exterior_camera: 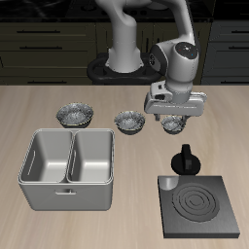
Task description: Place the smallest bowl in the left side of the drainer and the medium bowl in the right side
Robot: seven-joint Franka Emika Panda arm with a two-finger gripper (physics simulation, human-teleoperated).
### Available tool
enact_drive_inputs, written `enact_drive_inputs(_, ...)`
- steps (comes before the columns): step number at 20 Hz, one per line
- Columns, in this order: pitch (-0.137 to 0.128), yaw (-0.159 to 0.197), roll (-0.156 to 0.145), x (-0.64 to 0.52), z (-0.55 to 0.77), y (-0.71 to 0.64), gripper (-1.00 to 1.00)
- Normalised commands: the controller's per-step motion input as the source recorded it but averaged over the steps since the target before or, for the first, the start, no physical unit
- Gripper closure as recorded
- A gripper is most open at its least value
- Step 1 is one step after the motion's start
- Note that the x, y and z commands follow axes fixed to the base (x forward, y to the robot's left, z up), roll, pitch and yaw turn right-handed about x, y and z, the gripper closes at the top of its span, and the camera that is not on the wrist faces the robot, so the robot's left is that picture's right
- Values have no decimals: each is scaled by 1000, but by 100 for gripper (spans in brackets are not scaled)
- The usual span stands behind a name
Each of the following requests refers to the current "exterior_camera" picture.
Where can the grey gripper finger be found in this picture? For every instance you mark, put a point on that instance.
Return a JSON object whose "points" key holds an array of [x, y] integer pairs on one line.
{"points": [[157, 117], [184, 120]]}

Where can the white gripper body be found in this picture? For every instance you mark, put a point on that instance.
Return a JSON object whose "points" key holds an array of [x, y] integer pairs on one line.
{"points": [[175, 106]]}

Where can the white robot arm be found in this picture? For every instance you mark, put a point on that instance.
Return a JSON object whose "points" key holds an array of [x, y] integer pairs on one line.
{"points": [[180, 61]]}

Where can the small grey speckled bowl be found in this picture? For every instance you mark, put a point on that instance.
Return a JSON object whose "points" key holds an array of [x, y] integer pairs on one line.
{"points": [[172, 125]]}

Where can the medium grey speckled bowl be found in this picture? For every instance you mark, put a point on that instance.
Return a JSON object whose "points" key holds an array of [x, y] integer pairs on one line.
{"points": [[129, 122]]}

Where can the large grey speckled bowl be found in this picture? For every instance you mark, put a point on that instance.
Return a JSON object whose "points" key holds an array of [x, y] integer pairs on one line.
{"points": [[75, 114]]}

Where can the round black stove knob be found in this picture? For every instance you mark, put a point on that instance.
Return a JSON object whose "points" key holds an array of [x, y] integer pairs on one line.
{"points": [[185, 161]]}

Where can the dark grey stove plate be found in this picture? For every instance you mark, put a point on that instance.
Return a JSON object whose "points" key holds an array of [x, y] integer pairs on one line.
{"points": [[197, 206]]}

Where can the white two-bin basket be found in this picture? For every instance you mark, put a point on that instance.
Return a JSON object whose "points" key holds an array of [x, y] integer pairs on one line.
{"points": [[68, 168]]}

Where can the dark kitchen cupboards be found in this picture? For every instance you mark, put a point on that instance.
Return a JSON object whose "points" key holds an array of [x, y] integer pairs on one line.
{"points": [[48, 48]]}

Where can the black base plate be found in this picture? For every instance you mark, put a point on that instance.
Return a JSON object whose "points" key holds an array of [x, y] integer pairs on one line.
{"points": [[97, 69]]}

